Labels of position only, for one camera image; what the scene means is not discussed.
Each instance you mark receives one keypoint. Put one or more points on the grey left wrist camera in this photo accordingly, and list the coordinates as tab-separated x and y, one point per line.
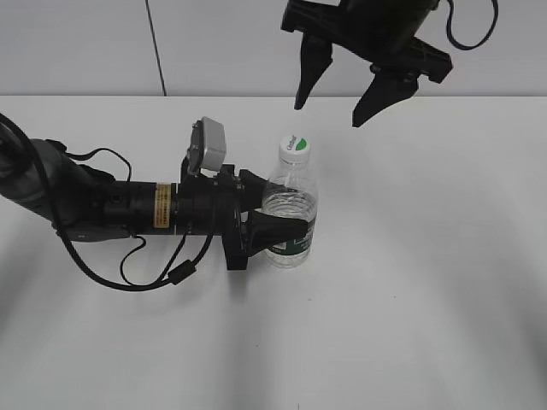
207	148

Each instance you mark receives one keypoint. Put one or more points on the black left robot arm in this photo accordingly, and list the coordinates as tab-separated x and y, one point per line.
91	203

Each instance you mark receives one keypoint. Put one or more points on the clear cestbon water bottle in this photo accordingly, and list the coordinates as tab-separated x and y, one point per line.
301	204

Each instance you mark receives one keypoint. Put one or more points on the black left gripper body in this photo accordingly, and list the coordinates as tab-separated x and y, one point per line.
199	206

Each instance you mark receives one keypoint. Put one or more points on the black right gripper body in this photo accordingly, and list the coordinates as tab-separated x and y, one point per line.
380	32

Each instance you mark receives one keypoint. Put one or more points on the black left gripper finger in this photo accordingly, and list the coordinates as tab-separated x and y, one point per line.
280	235
254	189

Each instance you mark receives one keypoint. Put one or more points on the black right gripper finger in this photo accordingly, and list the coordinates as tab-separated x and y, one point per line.
385	90
315	59

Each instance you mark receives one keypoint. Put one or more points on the white green bottle cap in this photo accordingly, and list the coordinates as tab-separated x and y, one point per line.
294	150

